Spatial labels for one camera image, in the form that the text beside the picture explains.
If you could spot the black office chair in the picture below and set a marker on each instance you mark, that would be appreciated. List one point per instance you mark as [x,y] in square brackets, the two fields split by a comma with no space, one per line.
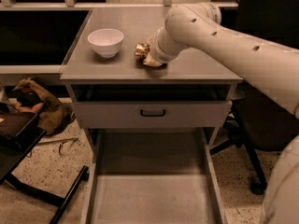
[258,123]

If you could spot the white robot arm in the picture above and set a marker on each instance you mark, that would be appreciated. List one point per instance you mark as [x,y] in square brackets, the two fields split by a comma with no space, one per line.
[268,67]

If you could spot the black drawer handle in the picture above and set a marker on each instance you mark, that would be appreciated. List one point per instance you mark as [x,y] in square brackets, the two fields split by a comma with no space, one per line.
[152,114]

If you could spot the grey drawer cabinet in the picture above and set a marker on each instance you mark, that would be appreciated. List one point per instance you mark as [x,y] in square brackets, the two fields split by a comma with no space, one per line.
[192,77]

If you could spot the crushed orange soda can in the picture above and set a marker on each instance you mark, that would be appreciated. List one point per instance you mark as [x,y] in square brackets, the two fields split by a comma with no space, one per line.
[141,51]

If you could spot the open grey middle drawer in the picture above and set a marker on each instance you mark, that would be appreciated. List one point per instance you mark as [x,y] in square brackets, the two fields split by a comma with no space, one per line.
[152,178]

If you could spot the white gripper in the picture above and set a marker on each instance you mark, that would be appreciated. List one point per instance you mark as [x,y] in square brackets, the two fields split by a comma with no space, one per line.
[155,49]

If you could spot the black box on table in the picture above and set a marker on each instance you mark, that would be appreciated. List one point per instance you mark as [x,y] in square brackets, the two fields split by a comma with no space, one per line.
[16,127]

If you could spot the white ceramic bowl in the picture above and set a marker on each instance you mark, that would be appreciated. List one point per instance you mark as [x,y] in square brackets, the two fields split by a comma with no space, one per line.
[106,42]

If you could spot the closed grey top drawer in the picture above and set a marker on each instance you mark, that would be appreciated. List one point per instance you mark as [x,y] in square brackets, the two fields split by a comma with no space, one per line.
[125,115]

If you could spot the black side table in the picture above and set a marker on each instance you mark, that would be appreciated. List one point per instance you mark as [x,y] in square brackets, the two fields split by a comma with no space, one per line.
[52,166]

